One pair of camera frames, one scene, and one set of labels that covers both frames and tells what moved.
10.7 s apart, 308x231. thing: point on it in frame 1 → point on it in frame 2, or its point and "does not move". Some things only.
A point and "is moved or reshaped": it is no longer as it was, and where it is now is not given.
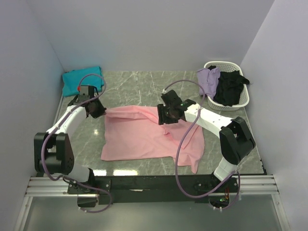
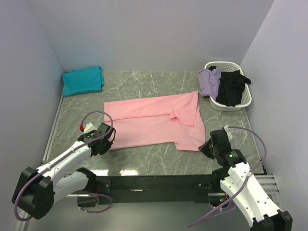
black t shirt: x=229 y=87 does not move
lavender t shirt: x=208 y=79 does not move
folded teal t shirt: x=71 y=79 does not move
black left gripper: x=101 y=111 → x=108 y=146
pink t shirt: x=133 y=133 is moved or reshaped
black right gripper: x=161 y=109 → x=203 y=148
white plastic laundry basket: x=229 y=66 does not move
